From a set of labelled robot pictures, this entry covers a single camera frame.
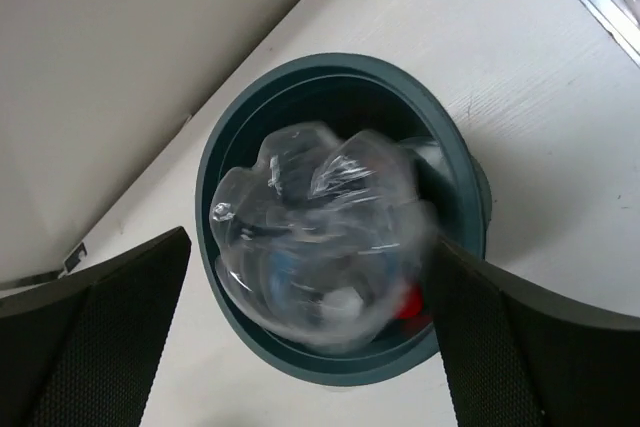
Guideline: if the red label plastic bottle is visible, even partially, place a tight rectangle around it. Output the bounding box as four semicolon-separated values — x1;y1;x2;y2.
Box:
394;284;433;336

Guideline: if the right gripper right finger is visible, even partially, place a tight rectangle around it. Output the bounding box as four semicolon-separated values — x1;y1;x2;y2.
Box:
433;237;639;426

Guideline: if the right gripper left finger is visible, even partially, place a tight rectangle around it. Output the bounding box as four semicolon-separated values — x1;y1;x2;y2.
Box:
1;227;191;426

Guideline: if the dark teal plastic bin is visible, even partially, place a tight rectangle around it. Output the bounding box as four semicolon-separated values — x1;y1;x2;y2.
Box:
195;53;492;387

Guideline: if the blue label plastic bottle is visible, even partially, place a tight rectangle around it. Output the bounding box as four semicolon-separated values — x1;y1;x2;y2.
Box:
209;123;437;353

